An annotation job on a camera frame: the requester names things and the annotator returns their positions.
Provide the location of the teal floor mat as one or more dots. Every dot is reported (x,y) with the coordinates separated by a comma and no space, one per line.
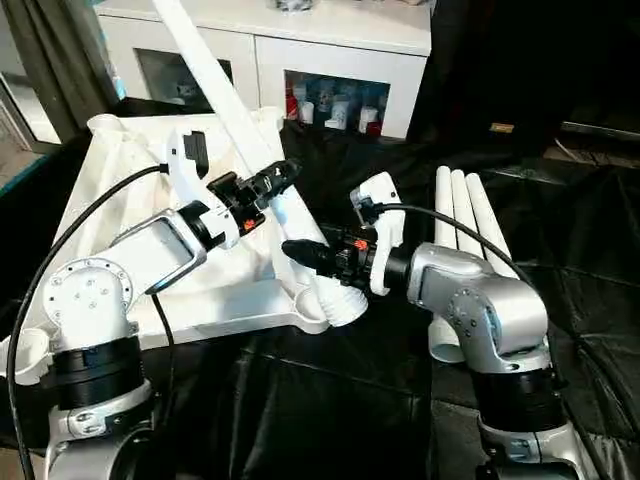
(15,175)

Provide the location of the black work mat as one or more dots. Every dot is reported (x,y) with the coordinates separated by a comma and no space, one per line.
(330,400)

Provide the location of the white glass-door cabinet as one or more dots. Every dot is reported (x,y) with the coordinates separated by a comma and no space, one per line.
(330,30)

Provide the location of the grey crumpled object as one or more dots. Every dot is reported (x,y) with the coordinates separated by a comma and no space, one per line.
(295,5)

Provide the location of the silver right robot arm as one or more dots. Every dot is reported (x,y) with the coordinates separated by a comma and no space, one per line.
(480,300)

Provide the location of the white plastic table leg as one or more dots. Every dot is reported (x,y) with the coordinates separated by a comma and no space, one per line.
(225,100)
(485,215)
(444,210)
(462,210)

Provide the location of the white upturned plastic table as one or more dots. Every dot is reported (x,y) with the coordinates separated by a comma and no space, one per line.
(110,180)

